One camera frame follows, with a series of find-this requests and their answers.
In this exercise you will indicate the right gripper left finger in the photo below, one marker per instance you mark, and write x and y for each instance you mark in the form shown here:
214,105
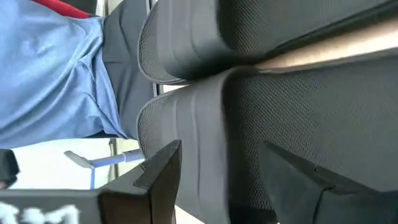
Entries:
155,193

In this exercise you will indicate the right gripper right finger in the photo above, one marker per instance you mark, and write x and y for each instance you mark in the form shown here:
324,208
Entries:
311,199

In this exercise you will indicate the black rounded object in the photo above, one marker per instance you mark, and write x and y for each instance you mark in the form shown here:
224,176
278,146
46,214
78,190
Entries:
6,168

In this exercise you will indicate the person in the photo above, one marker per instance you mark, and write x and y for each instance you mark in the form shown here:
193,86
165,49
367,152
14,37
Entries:
46,77

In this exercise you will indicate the red rounded object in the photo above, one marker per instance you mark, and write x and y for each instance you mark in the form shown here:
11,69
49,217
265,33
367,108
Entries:
62,7

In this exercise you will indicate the blue and grey frame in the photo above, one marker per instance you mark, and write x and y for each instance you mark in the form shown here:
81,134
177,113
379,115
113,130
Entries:
105,160

